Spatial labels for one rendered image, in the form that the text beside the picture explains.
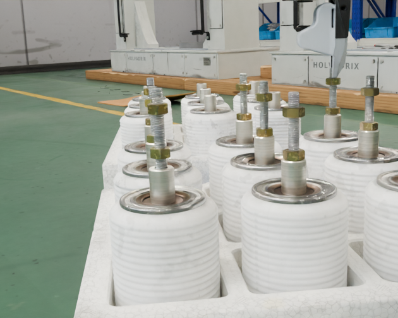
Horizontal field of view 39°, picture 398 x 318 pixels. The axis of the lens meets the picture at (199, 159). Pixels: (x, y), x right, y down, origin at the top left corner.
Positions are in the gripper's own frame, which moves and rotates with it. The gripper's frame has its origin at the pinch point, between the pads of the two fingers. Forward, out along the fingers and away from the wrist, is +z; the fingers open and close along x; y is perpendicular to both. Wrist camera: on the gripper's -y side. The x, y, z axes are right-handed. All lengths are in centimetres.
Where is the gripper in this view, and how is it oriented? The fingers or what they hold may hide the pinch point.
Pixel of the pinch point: (339, 66)
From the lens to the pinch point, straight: 75.4
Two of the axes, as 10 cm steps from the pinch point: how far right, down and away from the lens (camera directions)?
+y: -9.9, 0.2, 1.1
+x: -1.1, 2.2, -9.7
